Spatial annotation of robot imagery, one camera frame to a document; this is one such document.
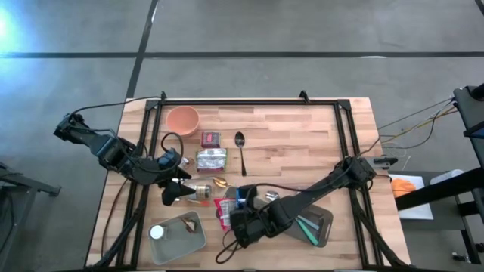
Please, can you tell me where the gold label spice jar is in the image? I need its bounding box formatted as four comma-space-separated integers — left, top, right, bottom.
180, 184, 214, 202

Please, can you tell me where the dark grey plastic bin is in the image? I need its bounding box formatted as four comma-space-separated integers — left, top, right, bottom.
281, 203, 335, 249

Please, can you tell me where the peach plastic bowl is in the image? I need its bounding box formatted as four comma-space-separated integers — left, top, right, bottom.
165, 105, 200, 138

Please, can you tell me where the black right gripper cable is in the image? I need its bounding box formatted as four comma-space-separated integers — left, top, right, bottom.
214, 150, 366, 265

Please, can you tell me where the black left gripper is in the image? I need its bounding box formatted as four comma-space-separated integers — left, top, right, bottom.
128, 165, 193, 207

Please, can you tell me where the black left shoulder cable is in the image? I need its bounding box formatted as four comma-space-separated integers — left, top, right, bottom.
70, 96, 163, 116

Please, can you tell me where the black aluminium table frame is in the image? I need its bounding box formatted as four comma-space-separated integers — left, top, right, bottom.
92, 90, 413, 270

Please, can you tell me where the orange cloth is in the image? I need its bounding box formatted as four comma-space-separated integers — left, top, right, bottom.
390, 178, 417, 199

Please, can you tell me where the clear plastic container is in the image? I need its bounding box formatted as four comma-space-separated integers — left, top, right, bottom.
429, 168, 466, 186

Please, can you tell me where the black metal spoon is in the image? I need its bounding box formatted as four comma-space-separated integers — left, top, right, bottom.
234, 131, 248, 178

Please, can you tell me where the white round lid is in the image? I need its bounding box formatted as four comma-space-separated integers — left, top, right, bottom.
149, 224, 168, 242

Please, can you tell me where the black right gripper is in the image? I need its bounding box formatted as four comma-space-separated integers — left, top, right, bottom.
229, 184, 274, 249

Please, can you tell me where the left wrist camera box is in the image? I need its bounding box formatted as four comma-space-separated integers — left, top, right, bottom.
157, 147, 182, 169

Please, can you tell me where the shrimp ramen packet green edge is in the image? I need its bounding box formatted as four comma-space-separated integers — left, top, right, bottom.
194, 147, 228, 174

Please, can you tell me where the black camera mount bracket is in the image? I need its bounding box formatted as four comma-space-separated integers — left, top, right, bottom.
369, 155, 399, 168

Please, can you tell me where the red ramen packet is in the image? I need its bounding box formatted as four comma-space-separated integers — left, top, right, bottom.
213, 197, 238, 232

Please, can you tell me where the loose cable bundle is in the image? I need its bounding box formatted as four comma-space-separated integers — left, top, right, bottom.
368, 96, 461, 159

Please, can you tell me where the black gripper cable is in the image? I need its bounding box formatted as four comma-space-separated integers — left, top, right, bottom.
160, 131, 185, 169
214, 150, 366, 265

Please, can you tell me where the black rig table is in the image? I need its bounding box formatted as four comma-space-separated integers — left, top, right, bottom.
395, 82, 484, 265

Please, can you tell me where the smoked paprika tin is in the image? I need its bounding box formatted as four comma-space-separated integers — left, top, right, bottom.
200, 131, 222, 149

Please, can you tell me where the black metal stand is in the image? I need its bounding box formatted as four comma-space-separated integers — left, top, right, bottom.
0, 162, 62, 265

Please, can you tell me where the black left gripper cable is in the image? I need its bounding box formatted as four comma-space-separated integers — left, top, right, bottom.
160, 131, 185, 169

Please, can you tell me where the white paper sheet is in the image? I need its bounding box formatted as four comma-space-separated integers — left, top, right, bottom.
388, 173, 435, 221

